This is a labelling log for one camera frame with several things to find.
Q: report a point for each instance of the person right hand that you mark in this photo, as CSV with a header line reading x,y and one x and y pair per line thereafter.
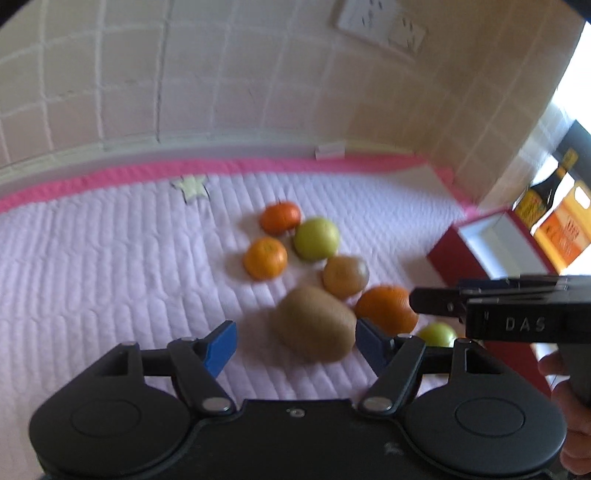
x,y
575,454

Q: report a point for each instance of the mandarin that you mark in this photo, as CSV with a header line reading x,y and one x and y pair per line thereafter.
x,y
279,218
265,259

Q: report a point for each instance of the large brown kiwi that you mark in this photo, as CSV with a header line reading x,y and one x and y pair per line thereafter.
x,y
314,324

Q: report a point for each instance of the white quilted mat pink border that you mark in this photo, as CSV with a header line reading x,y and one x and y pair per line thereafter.
x,y
151,253

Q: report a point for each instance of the dark soy sauce bottle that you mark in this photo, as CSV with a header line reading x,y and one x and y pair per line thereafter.
x,y
539,198

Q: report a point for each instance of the large orange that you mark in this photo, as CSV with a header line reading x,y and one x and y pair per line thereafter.
x,y
388,308

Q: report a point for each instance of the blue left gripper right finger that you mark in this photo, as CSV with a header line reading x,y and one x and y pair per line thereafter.
x,y
397,363

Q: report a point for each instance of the red gift box white inside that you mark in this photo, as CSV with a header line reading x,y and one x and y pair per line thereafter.
x,y
493,246

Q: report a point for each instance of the brownish passion fruit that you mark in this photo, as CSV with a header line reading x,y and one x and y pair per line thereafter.
x,y
345,276

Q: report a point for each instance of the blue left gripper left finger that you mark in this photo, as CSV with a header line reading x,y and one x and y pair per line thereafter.
x,y
196,363

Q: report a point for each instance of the white double wall socket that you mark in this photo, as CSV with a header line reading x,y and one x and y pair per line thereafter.
x,y
381,23

